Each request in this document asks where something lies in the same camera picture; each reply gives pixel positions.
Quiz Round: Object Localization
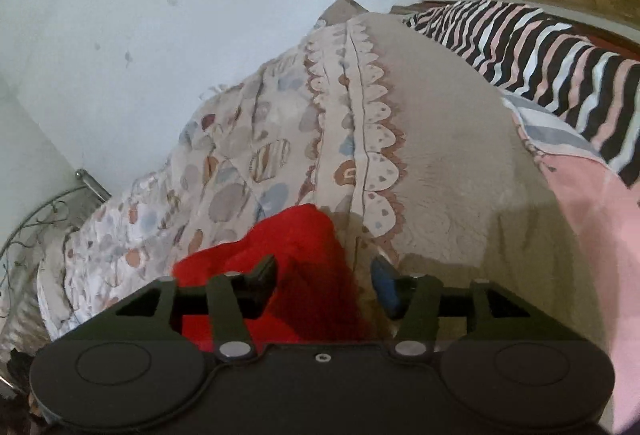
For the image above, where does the red long-sleeve sweater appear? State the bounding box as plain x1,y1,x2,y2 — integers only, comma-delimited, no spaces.
172,204,373,351

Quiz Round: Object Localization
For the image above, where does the metal wrought headboard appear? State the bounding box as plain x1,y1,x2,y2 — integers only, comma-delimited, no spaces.
1,169,111,365

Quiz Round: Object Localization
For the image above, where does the patterned heart print quilt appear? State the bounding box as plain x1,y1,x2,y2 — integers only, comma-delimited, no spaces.
37,2,605,344

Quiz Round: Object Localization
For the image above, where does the black white pink striped sheet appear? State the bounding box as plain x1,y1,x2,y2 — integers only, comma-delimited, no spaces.
405,0,639,188

